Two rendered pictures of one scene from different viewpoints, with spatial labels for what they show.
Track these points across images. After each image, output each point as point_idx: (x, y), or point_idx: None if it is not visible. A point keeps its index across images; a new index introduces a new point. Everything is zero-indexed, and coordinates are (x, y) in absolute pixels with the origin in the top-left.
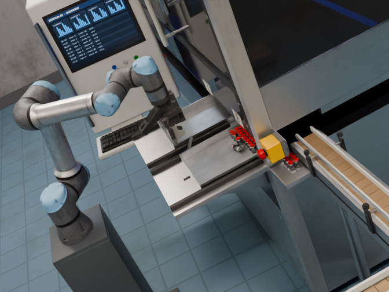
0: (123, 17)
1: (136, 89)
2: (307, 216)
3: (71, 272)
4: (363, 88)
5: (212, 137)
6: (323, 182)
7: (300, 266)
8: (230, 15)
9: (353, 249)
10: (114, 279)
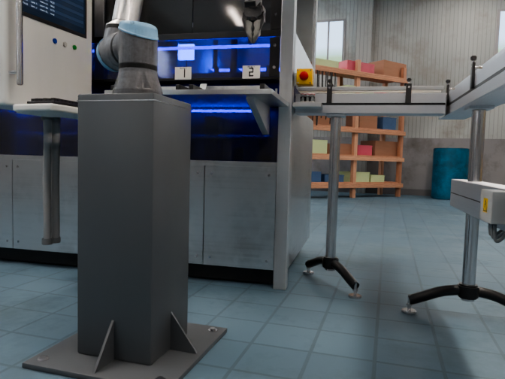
0: (78, 1)
1: (62, 80)
2: (291, 171)
3: (161, 125)
4: None
5: None
6: (341, 104)
7: (271, 238)
8: None
9: (336, 185)
10: (180, 172)
